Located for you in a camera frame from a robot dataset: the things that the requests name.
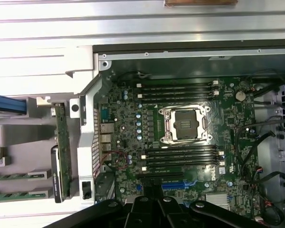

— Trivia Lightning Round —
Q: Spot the black RAM slot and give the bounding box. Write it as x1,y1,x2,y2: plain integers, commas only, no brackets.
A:
136,95,220,103
135,82,219,87
141,164,225,173
141,152,225,160
141,146,225,154
135,86,219,92
136,91,220,97
141,158,225,166

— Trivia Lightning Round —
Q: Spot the blue expansion slot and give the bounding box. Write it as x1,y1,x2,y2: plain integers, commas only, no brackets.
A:
161,181,226,191

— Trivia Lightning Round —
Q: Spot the graphics card with black shroud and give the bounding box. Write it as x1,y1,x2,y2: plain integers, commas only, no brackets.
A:
50,103,74,204

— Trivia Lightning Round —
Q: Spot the brown wooden block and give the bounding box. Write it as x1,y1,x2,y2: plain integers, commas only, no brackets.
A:
163,0,239,8

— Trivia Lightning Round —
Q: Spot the short black wire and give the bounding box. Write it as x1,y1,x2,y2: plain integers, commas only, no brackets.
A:
118,70,151,79

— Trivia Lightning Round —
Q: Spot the green Dell motherboard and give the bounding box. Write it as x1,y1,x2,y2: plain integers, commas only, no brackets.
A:
98,76,262,228

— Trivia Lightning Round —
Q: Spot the silver open PC case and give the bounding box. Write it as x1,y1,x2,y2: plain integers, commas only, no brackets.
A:
77,44,285,228

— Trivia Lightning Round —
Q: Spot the long black wire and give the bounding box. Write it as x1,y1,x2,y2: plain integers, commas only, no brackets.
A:
236,121,276,167

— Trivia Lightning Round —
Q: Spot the thin red wire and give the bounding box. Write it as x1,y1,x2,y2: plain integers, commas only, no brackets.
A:
107,150,132,171

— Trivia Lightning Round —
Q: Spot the silver finned heat sink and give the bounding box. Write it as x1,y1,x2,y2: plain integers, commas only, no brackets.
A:
205,193,228,208

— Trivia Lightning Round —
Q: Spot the grey parts rack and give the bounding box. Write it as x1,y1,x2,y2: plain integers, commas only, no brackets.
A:
0,46,96,208

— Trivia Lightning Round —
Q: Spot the silver rear port block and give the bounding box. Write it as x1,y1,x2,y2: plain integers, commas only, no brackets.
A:
100,106,116,162

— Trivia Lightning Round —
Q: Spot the metal CPU socket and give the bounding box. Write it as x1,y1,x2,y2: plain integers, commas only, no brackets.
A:
158,104,211,144

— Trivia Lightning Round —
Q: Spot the blue plastic disk carrier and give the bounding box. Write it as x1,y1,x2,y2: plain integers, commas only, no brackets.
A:
0,93,27,115

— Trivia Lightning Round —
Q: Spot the black expansion slot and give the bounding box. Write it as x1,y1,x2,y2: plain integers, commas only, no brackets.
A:
136,172,184,181

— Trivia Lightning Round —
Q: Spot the green RAM stick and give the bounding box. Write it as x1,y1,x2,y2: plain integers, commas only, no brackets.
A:
0,192,39,200
0,172,39,179

